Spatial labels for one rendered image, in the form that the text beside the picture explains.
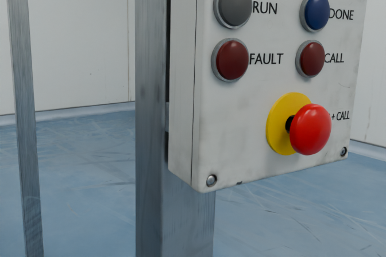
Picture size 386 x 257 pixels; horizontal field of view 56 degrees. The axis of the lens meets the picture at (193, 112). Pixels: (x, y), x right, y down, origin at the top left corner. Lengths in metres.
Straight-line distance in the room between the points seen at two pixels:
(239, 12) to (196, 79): 0.05
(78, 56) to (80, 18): 0.41
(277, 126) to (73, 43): 4.05
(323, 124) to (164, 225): 0.16
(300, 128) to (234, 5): 0.10
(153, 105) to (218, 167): 0.08
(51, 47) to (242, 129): 3.98
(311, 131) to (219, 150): 0.07
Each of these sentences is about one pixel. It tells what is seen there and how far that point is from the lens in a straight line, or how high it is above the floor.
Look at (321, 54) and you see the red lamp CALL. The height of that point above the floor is 0.94.
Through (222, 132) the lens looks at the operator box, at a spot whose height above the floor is 0.88.
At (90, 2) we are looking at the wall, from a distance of 4.39.
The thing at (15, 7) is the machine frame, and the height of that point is 1.02.
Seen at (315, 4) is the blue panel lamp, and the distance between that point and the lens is 0.30.
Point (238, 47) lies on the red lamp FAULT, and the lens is 0.25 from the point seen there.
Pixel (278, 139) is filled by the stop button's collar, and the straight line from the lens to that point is 0.30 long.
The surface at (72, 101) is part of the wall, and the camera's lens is 4.35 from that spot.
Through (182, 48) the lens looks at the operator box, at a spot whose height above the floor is 0.94.
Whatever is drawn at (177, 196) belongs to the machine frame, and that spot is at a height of 0.81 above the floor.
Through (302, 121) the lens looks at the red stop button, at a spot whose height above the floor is 0.89.
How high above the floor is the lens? 0.95
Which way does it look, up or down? 12 degrees down
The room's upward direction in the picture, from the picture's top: 2 degrees clockwise
